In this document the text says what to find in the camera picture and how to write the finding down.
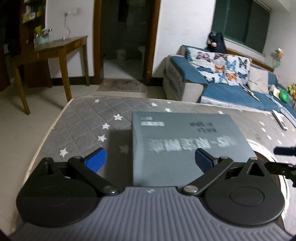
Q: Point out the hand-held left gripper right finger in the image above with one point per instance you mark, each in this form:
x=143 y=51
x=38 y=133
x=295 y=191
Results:
x=203 y=160

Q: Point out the teal filled glass jar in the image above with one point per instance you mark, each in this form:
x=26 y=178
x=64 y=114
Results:
x=44 y=38

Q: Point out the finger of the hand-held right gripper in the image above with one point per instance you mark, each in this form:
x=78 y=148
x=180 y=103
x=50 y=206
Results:
x=284 y=170
x=285 y=150

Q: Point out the butterfly print blanket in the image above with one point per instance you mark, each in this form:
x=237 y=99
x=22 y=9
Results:
x=219 y=67

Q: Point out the brown wooden door frame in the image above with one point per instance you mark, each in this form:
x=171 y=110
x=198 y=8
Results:
x=97 y=46

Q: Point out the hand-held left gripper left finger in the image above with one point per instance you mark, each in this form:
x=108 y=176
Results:
x=96 y=160

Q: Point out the white paper book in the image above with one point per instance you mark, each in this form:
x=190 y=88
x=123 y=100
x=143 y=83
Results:
x=277 y=91

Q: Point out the green framed window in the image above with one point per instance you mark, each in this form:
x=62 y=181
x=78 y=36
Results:
x=240 y=23

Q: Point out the blue sofa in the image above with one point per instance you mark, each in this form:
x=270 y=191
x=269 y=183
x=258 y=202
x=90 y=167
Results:
x=175 y=69

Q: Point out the grey printed cardboard box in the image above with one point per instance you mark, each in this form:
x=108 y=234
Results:
x=173 y=129

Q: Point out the teddy bear toy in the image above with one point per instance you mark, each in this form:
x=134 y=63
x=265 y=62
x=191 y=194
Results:
x=291 y=89

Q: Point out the grey star-patterned desktop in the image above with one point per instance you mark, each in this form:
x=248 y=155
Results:
x=81 y=120

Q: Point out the colourful pinwheel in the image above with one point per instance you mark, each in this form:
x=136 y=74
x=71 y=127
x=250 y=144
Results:
x=278 y=54

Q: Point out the grey doormat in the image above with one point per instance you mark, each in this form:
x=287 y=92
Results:
x=121 y=85

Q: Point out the small glass jar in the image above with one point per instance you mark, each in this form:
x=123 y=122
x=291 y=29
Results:
x=36 y=39

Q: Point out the white toilet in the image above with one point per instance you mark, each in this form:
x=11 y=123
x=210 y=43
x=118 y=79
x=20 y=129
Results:
x=142 y=51

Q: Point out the green bowl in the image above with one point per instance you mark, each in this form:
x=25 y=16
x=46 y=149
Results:
x=284 y=96

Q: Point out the dark backpack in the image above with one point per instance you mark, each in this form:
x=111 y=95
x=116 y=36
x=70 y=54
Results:
x=216 y=42

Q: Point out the pale flat stick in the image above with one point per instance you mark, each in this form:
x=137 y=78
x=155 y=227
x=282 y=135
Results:
x=249 y=92

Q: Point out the wooden table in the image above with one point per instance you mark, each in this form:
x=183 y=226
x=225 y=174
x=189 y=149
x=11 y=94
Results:
x=60 y=42

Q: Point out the dark wooden shelf cabinet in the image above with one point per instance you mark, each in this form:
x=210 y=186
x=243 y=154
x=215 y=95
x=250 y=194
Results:
x=34 y=69

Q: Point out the grey pillow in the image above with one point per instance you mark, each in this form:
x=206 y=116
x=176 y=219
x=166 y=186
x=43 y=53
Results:
x=257 y=80

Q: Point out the white remote control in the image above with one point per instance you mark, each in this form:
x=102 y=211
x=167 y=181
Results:
x=281 y=120

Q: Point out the white wall socket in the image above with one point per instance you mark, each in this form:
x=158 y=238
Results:
x=71 y=11

